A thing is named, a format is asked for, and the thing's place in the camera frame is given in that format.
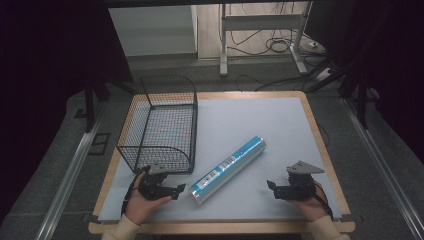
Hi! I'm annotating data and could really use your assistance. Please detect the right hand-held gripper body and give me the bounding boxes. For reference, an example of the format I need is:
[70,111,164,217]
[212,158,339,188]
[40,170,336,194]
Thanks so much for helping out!
[274,160,326,201]

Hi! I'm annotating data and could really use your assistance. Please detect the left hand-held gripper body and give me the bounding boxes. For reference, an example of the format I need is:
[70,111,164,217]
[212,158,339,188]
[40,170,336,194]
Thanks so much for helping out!
[137,163,178,201]

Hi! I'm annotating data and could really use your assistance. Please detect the person's left hand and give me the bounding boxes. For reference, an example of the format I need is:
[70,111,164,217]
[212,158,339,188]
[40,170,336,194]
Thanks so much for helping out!
[125,182,173,226]

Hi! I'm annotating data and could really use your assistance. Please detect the person's right hand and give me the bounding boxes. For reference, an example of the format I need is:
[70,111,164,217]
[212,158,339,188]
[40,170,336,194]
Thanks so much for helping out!
[289,181,330,223]

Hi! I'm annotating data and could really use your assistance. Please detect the blue labelled film roll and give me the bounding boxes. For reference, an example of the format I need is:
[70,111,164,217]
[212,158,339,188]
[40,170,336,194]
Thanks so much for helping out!
[187,135,267,206]

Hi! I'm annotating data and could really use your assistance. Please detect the black floor plate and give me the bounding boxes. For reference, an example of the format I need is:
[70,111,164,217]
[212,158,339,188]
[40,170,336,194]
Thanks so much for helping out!
[87,132,111,156]

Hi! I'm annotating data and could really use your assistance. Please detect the light grey table mat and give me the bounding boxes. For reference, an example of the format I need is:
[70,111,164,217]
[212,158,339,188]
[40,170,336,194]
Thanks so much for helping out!
[97,96,343,223]

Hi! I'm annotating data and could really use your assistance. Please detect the black metal stand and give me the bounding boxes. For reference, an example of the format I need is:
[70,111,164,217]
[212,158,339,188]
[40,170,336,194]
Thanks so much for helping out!
[338,64,372,130]
[83,74,136,134]

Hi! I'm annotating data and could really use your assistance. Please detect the white power strip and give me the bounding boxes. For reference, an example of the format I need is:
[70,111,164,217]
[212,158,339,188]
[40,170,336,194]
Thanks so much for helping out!
[314,67,335,83]

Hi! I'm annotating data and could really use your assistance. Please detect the white cabinet panel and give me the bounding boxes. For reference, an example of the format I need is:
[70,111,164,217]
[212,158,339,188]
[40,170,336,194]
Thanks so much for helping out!
[107,4,198,58]

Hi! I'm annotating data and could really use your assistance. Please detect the dark curtain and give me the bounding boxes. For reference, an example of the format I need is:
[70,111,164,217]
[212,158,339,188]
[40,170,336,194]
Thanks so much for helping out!
[304,0,424,164]
[0,0,135,221]

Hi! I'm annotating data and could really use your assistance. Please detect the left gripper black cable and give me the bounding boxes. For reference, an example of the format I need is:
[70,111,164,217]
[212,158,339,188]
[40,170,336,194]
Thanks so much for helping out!
[120,169,149,216]

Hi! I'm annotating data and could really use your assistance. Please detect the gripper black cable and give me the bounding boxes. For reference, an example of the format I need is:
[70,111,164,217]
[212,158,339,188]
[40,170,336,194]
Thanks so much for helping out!
[120,169,149,216]
[313,182,335,221]

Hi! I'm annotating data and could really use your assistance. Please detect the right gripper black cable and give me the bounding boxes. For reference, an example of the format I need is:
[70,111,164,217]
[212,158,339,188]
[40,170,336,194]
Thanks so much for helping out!
[313,182,335,221]

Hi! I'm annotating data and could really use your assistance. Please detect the black wire mesh basket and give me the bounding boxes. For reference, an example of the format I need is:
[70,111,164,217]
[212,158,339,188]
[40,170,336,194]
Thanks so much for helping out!
[116,74,200,175]

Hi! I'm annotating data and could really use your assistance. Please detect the metal floor rail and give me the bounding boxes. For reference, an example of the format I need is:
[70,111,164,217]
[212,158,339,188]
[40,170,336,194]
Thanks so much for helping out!
[341,97,424,240]
[34,109,105,240]

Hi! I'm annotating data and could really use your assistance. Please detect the long black floor cable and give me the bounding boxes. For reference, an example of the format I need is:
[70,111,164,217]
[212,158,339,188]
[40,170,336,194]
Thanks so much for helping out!
[234,58,329,93]

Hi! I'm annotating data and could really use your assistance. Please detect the tangle of black floor cables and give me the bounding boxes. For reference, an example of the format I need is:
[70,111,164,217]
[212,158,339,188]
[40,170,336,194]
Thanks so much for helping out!
[229,3,329,58]

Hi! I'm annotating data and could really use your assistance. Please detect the white desk frame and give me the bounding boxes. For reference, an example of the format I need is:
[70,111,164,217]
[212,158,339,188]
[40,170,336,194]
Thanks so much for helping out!
[218,1,313,78]

